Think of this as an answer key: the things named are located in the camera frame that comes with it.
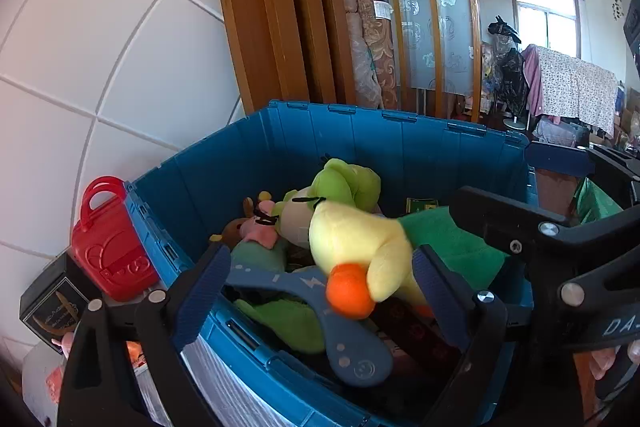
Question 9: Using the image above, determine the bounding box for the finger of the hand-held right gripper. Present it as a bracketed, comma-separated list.
[529, 142, 640, 182]
[449, 186, 640, 308]

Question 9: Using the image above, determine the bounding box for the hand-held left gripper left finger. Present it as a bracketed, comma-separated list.
[57, 243, 233, 427]

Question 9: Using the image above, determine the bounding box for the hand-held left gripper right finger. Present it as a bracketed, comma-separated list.
[411, 244, 586, 427]

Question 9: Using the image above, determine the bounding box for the dark maroon pouch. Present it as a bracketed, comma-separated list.
[370, 297, 462, 374]

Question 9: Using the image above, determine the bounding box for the teal plush toy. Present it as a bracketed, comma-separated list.
[230, 234, 290, 280]

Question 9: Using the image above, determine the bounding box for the green plush toy black mouth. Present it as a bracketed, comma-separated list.
[235, 299, 326, 354]

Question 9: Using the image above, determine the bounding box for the blue slingshot toy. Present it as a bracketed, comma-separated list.
[225, 264, 394, 389]

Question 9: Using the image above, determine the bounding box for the yellow duck plush green hood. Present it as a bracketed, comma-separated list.
[309, 199, 508, 319]

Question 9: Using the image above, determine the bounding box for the blue plastic storage crate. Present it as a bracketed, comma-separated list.
[122, 99, 541, 427]

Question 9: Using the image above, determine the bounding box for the green frog plush white belly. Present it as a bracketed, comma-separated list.
[277, 158, 382, 249]

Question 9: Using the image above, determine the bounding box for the person's right hand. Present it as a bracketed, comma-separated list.
[589, 338, 640, 382]

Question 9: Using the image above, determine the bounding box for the green plastic bag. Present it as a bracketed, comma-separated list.
[572, 177, 623, 225]

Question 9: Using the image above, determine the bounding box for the brown giraffe plush toy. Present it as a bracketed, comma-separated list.
[210, 191, 273, 253]

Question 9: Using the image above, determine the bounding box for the floral cloth on rack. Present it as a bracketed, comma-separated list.
[522, 44, 621, 140]

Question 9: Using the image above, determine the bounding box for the green cardboard box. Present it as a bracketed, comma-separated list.
[406, 197, 440, 214]

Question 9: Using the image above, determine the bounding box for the pale striped bed sheet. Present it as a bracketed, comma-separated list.
[20, 297, 301, 427]

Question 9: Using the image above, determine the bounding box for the small pink plush toy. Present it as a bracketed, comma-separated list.
[239, 201, 280, 249]

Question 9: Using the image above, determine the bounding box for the red toy carry case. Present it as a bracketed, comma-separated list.
[71, 176, 161, 303]

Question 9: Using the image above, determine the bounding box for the black garment on stand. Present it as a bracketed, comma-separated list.
[487, 16, 531, 130]

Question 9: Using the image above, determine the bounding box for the pink pig plush blue body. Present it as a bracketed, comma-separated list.
[50, 332, 76, 354]

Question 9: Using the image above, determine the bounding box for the window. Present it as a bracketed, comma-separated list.
[502, 0, 586, 60]

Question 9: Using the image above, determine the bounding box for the black gift box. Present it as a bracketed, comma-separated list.
[20, 252, 103, 348]

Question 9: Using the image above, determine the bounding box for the frosted glass slatted partition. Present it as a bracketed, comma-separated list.
[357, 0, 481, 118]

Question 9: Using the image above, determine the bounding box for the pale patterned rolled carpet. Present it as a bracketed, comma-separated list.
[340, 0, 383, 108]

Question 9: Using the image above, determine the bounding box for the brown patterned rolled carpet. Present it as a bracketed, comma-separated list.
[350, 0, 399, 108]

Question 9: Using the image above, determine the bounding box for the wooden door frame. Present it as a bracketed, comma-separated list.
[209, 0, 358, 115]

